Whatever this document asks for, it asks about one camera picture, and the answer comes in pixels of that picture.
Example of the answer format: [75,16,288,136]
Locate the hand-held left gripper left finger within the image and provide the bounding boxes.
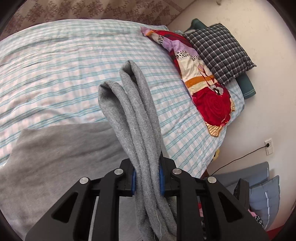
[25,159,137,241]

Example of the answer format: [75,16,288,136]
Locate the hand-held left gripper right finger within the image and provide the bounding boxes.
[158,158,269,241]

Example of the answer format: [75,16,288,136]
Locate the grey sweat pants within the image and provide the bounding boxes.
[0,60,179,241]

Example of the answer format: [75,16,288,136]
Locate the black box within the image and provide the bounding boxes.
[233,178,250,208]

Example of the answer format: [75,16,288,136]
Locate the grey cushion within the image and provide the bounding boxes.
[214,161,270,189]
[248,175,281,230]

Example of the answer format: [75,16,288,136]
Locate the red floral quilt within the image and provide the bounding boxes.
[141,26,236,138]

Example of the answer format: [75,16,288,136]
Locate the pink patterned cloth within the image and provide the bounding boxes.
[247,208,264,229]

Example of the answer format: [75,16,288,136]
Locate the dark teal bolster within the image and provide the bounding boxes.
[191,18,257,100]

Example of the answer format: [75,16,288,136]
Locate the bed with plaid sheet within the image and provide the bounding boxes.
[0,19,246,241]

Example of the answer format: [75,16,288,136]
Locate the dark checked pillow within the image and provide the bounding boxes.
[183,23,257,86]

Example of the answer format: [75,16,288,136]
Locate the patterned brown curtain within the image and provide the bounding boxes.
[2,0,185,39]

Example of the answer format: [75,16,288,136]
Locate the black power cable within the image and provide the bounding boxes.
[209,145,269,176]

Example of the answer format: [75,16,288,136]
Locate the white wall socket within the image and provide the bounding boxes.
[264,138,274,156]

